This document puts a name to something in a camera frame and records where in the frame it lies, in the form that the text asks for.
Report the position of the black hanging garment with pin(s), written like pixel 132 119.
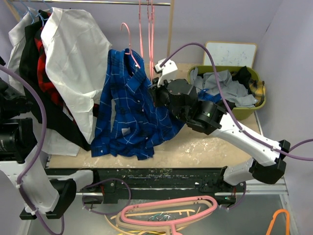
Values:
pixel 63 136

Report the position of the blue plaid shirt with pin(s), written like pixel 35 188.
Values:
pixel 128 122

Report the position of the pink hangers on rack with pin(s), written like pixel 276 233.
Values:
pixel 151 35

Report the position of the yellow hanger in foreground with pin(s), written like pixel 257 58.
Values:
pixel 141 232

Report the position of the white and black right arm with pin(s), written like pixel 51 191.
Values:
pixel 266 162

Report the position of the black and yellow garment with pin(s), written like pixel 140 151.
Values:
pixel 254 83

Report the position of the white hanging shirt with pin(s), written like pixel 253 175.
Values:
pixel 17 39

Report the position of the metal hanging rod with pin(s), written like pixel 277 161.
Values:
pixel 101 2

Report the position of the green laundry basket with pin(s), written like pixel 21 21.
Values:
pixel 239 113

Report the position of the pink hanger in foreground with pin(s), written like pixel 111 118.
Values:
pixel 170 226

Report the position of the wooden garment rack frame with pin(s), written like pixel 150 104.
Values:
pixel 109 18

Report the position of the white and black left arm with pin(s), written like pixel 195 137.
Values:
pixel 19 156

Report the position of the aluminium frame rail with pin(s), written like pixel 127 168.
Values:
pixel 252 216

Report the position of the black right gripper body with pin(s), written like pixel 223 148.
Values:
pixel 161 96

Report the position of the small whiteboard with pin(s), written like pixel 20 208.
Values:
pixel 232 53

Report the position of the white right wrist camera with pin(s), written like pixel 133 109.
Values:
pixel 167 72

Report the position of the pink hanger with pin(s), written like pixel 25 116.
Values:
pixel 170 226
pixel 124 25

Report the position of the grey shirt in basket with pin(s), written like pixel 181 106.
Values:
pixel 207 88

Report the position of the red plaid hanging shirt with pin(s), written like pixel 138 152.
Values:
pixel 72 63

